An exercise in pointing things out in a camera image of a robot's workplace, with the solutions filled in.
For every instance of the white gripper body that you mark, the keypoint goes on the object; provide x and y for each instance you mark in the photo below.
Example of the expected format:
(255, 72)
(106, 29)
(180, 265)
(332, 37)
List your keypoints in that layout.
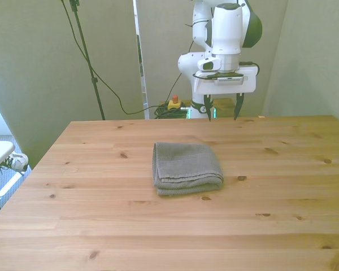
(250, 82)

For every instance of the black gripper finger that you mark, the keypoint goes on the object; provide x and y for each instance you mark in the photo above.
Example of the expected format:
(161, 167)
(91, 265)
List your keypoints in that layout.
(238, 107)
(208, 108)

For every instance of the grey towel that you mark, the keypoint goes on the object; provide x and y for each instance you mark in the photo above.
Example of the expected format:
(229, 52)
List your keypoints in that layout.
(186, 169)

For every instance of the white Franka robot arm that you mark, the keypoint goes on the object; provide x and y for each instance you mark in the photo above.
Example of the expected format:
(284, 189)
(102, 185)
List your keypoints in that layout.
(226, 28)

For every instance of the yellow emergency stop button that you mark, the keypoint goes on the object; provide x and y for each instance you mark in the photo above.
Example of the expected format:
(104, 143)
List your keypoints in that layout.
(174, 104)

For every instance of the white vertical panel edge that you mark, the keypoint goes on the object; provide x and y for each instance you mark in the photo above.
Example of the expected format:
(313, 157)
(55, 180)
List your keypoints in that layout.
(141, 62)

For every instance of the black tripod stand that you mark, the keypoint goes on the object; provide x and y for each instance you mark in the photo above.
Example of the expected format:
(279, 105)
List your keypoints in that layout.
(84, 50)

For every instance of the white sneaker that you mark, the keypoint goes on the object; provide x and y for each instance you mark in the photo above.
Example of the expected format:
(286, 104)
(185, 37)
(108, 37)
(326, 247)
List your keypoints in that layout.
(18, 161)

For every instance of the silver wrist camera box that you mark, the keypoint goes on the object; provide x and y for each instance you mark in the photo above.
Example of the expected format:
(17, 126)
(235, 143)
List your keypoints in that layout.
(230, 80)

